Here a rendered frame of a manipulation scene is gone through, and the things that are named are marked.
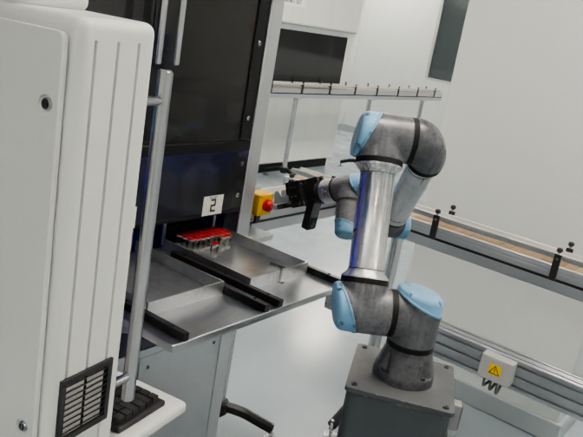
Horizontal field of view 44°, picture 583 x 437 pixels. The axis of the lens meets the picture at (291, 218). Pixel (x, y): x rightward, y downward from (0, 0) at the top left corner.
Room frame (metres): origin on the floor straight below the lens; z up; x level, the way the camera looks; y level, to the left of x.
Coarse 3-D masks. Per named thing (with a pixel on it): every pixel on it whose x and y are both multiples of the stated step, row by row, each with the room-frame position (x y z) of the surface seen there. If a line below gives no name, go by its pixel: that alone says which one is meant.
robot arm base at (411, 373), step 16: (384, 352) 1.61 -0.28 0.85; (400, 352) 1.58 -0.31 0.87; (416, 352) 1.57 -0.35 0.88; (432, 352) 1.61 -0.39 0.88; (384, 368) 1.60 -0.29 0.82; (400, 368) 1.57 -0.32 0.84; (416, 368) 1.57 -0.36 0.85; (432, 368) 1.60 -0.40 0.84; (400, 384) 1.56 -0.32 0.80; (416, 384) 1.56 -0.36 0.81; (432, 384) 1.61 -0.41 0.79
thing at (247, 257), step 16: (240, 240) 2.15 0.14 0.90; (256, 240) 2.12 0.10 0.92; (192, 256) 1.91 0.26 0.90; (208, 256) 1.99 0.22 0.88; (224, 256) 2.02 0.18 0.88; (240, 256) 2.04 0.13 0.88; (256, 256) 2.07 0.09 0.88; (272, 256) 2.07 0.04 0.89; (288, 256) 2.04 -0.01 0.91; (240, 272) 1.90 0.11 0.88; (256, 272) 1.93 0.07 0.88; (272, 272) 1.86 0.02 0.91; (288, 272) 1.93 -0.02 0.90; (304, 272) 1.99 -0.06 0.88
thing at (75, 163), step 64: (0, 0) 1.04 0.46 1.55; (64, 0) 1.09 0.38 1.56; (0, 64) 1.00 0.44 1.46; (64, 64) 0.96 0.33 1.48; (128, 64) 1.05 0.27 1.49; (0, 128) 1.00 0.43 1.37; (64, 128) 0.97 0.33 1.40; (128, 128) 1.07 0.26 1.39; (0, 192) 1.00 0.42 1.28; (64, 192) 0.97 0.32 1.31; (128, 192) 1.08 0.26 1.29; (0, 256) 0.99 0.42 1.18; (64, 256) 0.97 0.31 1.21; (128, 256) 1.10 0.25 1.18; (0, 320) 0.99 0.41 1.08; (64, 320) 0.98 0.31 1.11; (0, 384) 0.99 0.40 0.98; (64, 384) 0.98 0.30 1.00
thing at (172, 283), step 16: (160, 256) 1.86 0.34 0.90; (128, 272) 1.76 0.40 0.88; (160, 272) 1.80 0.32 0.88; (176, 272) 1.82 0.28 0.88; (192, 272) 1.79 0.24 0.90; (128, 288) 1.66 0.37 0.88; (160, 288) 1.70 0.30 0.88; (176, 288) 1.71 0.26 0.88; (192, 288) 1.73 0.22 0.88; (208, 288) 1.69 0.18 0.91; (160, 304) 1.55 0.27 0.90; (176, 304) 1.60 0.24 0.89
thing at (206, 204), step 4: (208, 196) 2.04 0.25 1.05; (212, 196) 2.05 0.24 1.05; (216, 196) 2.06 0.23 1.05; (220, 196) 2.08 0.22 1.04; (204, 200) 2.02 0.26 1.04; (208, 200) 2.04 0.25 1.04; (216, 200) 2.07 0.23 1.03; (220, 200) 2.08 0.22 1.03; (204, 204) 2.02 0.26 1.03; (208, 204) 2.04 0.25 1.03; (212, 204) 2.05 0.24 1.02; (216, 204) 2.07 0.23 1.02; (220, 204) 2.08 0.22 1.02; (204, 208) 2.03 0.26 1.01; (208, 208) 2.04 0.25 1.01; (212, 208) 2.05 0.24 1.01; (216, 208) 2.07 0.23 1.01; (220, 208) 2.09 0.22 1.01; (204, 212) 2.03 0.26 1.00; (208, 212) 2.04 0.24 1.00; (212, 212) 2.06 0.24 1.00; (216, 212) 2.07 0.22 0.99; (220, 212) 2.09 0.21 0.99
